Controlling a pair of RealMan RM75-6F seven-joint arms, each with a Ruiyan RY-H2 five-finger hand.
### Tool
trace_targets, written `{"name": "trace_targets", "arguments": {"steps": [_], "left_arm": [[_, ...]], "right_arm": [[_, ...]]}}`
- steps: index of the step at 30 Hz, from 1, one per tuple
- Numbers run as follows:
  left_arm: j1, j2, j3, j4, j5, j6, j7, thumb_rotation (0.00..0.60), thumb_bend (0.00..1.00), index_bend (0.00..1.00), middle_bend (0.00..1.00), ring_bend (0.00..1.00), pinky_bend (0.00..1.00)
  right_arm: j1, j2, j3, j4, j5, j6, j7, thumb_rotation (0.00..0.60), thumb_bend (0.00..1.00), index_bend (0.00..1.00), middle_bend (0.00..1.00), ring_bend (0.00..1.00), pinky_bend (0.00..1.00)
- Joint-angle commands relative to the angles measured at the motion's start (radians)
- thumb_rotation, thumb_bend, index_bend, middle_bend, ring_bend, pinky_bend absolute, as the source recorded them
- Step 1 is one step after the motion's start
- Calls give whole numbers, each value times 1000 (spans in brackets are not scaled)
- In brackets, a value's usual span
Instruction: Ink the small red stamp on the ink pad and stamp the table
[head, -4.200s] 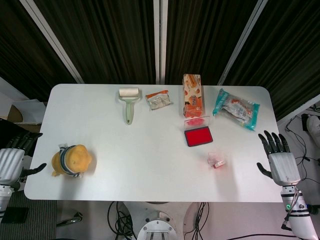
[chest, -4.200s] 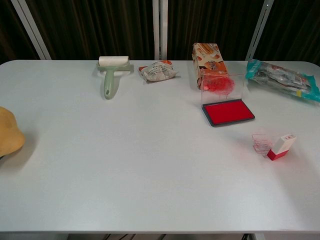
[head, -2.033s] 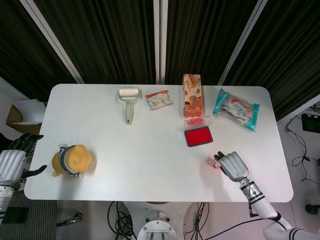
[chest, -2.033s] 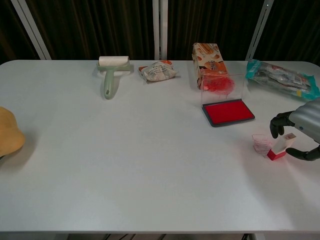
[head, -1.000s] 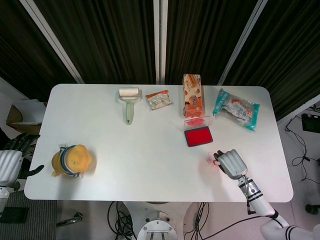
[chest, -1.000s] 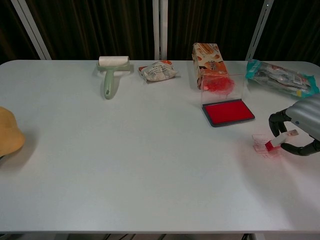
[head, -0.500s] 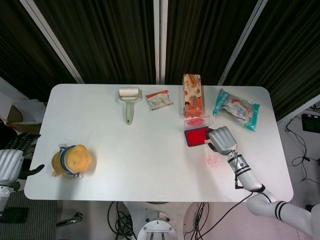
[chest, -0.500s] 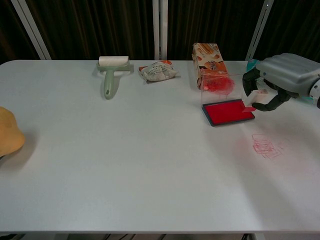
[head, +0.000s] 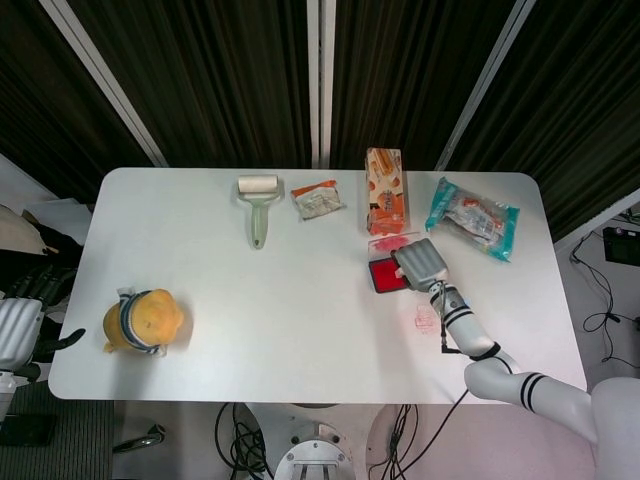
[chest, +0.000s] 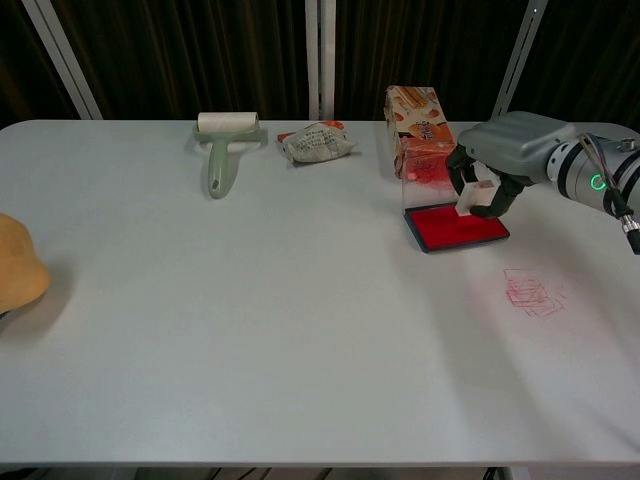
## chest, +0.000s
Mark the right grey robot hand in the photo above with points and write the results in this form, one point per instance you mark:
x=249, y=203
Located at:
x=515, y=142

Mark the white and red stamp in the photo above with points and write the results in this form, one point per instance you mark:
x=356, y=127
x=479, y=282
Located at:
x=472, y=197

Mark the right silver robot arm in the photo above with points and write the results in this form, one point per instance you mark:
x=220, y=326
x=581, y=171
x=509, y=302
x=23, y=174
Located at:
x=595, y=170

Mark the orange printed carton box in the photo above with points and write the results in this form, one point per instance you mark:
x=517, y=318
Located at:
x=417, y=125

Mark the red ink stamp pad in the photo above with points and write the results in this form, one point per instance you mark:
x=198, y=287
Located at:
x=445, y=227

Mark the crumpled white snack packet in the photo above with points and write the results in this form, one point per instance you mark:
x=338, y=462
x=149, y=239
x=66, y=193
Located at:
x=315, y=142

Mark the yellow rounded hat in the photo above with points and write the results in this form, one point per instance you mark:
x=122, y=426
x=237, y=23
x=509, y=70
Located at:
x=17, y=265

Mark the grey slotted metal frame post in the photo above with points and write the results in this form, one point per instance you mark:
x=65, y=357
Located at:
x=517, y=57

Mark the white centre frame post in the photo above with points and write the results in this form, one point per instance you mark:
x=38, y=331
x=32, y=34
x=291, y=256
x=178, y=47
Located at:
x=320, y=57

